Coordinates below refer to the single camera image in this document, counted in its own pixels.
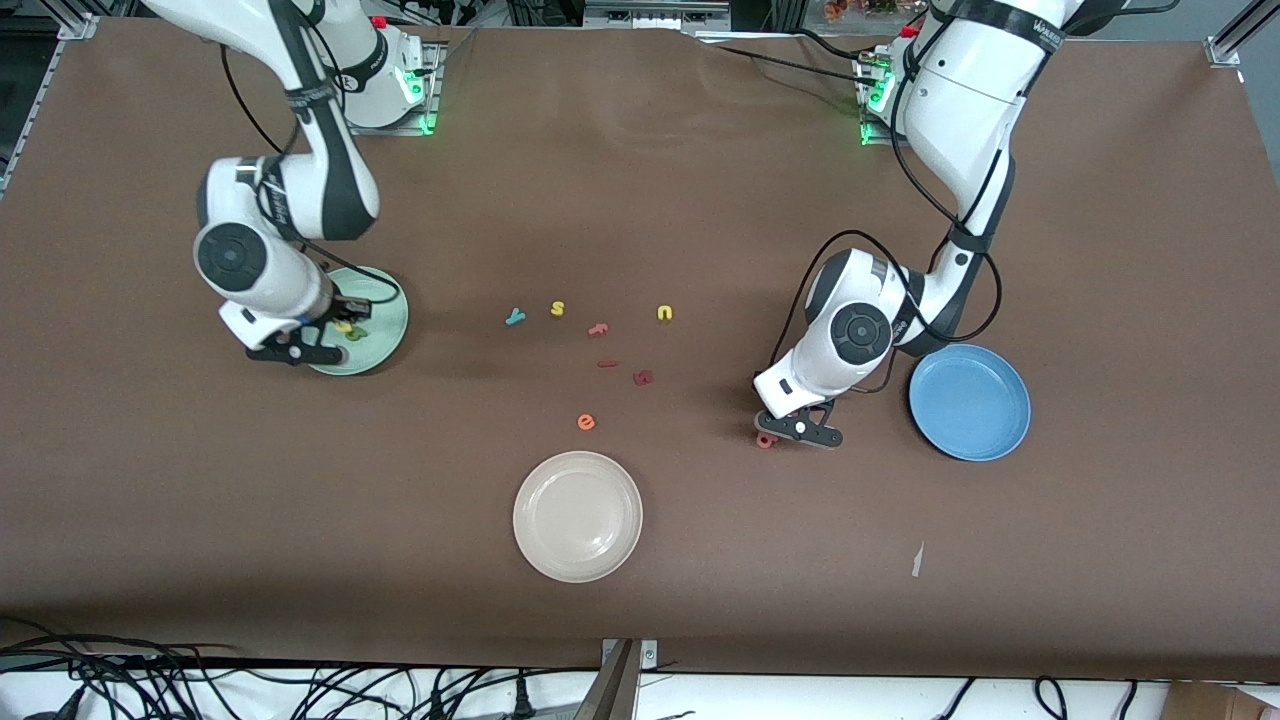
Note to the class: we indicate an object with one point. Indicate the metal table bracket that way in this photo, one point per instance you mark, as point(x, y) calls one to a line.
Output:
point(625, 680)

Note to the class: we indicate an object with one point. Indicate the orange colourful clutter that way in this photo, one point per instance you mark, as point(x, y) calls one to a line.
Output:
point(860, 8)

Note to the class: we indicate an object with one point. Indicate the beige plate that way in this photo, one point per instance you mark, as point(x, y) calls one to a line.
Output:
point(577, 517)

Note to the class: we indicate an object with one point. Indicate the aluminium profile rail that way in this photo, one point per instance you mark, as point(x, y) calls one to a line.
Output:
point(1235, 35)
point(40, 100)

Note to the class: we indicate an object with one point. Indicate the green plate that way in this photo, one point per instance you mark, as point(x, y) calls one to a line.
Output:
point(385, 320)

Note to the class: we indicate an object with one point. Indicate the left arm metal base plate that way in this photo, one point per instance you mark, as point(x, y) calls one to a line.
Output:
point(875, 140)

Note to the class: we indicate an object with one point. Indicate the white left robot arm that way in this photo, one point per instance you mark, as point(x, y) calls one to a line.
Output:
point(860, 335)

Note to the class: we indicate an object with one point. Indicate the cardboard box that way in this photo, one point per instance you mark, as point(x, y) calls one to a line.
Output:
point(1220, 700)

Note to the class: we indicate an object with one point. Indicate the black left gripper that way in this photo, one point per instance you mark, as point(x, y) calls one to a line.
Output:
point(755, 377)

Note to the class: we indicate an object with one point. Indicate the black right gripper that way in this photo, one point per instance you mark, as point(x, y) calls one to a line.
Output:
point(338, 307)

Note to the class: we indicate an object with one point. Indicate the blue plate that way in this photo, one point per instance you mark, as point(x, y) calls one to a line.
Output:
point(975, 410)

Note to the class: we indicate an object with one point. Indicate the black power plug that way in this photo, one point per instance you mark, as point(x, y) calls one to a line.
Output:
point(520, 697)

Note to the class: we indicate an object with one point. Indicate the grey metal frame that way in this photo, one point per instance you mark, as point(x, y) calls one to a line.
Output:
point(655, 12)

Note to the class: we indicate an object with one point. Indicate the white tape scrap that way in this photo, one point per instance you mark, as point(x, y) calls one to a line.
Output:
point(917, 560)

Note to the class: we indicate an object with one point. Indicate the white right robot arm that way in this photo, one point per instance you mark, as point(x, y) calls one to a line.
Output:
point(250, 265)

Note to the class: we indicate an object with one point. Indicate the teal letter y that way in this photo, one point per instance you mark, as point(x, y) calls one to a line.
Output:
point(515, 317)

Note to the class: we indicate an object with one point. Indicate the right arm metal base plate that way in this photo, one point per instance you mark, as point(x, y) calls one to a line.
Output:
point(435, 100)

